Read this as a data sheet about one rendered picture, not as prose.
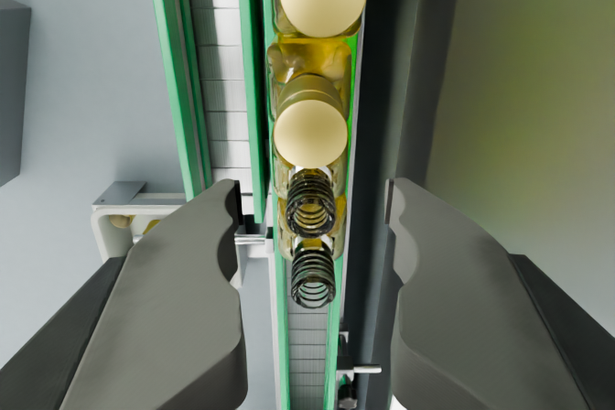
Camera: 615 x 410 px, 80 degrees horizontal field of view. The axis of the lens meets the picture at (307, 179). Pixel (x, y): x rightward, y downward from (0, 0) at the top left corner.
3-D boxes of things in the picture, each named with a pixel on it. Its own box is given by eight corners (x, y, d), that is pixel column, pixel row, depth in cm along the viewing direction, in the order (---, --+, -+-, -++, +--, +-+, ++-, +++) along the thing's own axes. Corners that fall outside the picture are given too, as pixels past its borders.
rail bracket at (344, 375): (371, 333, 64) (385, 413, 52) (331, 333, 64) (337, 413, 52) (372, 317, 62) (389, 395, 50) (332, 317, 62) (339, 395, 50)
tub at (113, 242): (249, 261, 72) (242, 294, 64) (133, 261, 72) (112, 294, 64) (242, 181, 64) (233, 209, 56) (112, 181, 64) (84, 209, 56)
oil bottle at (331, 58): (331, 71, 43) (352, 139, 24) (283, 71, 43) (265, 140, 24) (332, 18, 40) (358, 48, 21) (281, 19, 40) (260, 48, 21)
